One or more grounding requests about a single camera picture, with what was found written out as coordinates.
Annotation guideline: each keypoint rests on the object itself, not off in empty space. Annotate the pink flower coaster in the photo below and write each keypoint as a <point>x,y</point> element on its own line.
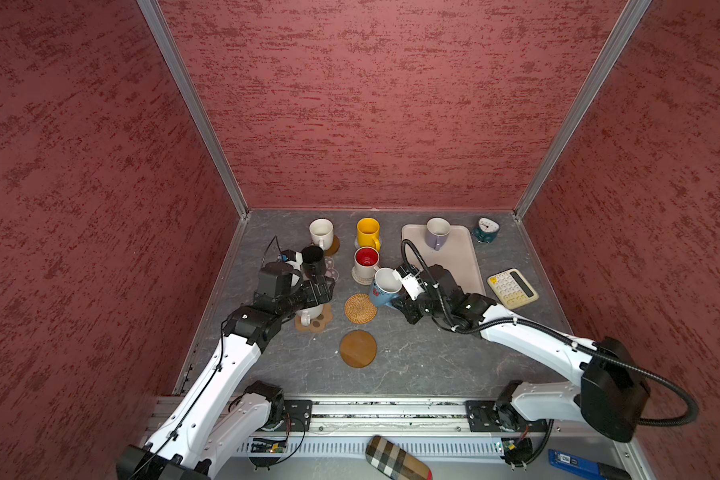
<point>331,270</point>

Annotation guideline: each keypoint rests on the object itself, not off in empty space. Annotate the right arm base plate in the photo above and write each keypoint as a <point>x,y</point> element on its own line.
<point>493,417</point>

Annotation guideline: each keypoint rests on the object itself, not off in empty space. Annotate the blue tool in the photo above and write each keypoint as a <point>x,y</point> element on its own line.
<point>586,469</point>

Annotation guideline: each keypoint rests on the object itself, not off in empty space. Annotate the brown wooden round coaster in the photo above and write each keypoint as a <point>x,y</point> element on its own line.
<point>358,349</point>

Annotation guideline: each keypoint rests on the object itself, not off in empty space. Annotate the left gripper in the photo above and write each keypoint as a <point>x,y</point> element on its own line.
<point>324,292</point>

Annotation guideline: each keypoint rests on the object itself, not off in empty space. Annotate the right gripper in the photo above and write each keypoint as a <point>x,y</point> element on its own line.
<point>409,311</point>

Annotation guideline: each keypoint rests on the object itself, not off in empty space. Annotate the yellow mug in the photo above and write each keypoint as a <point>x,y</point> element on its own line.
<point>368,233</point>

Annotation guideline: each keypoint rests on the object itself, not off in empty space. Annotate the red interior mug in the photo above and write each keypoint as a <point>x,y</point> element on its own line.
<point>366,260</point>

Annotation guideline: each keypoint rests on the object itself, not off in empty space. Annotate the cork paw print coaster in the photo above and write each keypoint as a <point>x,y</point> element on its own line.
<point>320,323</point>

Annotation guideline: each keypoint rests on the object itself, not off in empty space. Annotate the dark amber round coaster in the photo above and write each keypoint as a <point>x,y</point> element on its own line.
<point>334,248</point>

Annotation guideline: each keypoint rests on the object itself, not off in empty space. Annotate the beige tray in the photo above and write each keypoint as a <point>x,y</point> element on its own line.
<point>457,255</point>

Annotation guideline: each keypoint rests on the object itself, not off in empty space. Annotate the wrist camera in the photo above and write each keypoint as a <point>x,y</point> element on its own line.
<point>293,261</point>
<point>409,276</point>

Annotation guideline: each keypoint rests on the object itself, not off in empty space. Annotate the teal cat mug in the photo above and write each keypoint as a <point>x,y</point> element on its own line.
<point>486,230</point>

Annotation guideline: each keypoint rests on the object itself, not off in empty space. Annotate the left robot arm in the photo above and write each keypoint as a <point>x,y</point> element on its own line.
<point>200,435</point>

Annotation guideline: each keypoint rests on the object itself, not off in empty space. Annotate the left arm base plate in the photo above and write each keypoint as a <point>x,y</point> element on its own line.
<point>291,415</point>

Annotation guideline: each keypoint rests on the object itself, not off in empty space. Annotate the rattan round coaster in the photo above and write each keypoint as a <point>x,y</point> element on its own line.
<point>359,309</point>

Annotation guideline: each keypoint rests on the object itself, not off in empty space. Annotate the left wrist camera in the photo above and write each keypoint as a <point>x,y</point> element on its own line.
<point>293,261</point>

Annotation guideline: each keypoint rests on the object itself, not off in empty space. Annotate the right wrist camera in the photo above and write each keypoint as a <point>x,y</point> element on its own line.
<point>409,276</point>

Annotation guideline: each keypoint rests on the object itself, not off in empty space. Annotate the multicolour woven round coaster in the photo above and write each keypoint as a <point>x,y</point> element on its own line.
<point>359,279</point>

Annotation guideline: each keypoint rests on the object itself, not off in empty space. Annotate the white mug back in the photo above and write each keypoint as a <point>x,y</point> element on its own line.
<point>437,233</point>

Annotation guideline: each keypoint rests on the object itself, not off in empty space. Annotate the plaid case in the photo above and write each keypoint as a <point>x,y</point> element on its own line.
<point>395,462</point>

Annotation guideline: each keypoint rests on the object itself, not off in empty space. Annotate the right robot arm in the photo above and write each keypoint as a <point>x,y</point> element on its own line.
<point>601,384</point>

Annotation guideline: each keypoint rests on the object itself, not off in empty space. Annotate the yellow calculator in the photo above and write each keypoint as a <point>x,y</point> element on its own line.
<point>512,289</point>

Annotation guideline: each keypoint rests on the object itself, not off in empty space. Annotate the white blue mug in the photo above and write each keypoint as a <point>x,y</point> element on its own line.
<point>386,286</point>

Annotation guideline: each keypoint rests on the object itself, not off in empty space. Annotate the black mug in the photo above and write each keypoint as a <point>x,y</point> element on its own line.
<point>313,261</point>

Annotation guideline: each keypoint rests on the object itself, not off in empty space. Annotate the white mug with handle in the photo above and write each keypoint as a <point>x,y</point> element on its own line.
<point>322,233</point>

